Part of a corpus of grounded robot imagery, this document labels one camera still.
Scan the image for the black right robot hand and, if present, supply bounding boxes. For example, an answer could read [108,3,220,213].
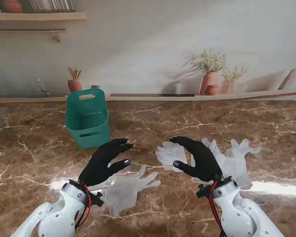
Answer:
[169,136,224,183]

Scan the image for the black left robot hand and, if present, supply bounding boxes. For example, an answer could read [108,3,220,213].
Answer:
[78,138,134,186]

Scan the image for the green plastic basket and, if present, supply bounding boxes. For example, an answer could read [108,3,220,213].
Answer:
[65,88,111,150]

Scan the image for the terracotta pot with wooden utensils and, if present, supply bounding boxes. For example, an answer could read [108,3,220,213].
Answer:
[67,68,84,94]

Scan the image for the row of glass jars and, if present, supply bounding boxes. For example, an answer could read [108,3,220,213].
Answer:
[29,0,76,13]

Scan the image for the terracotta jar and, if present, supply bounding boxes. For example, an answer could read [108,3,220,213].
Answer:
[2,0,24,13]

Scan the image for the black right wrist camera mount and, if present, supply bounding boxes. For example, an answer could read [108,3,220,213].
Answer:
[196,184,213,198]

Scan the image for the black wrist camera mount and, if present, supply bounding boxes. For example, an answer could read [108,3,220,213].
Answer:
[93,191,105,208]
[196,184,213,198]

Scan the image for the red black left arm cable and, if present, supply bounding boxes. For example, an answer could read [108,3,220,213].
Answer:
[74,183,93,230]

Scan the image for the red black arm cable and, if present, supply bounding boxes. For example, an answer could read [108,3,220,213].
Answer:
[209,180,226,237]
[74,183,93,230]

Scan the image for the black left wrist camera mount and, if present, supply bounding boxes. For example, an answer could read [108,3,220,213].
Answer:
[93,191,105,208]

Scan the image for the red black right arm cable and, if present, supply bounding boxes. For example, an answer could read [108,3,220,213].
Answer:
[209,180,226,237]

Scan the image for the metal hanging rail with hook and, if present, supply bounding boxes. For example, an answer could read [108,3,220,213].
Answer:
[0,28,66,43]

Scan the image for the light wooden wall shelf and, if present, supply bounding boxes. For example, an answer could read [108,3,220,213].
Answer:
[0,12,86,23]

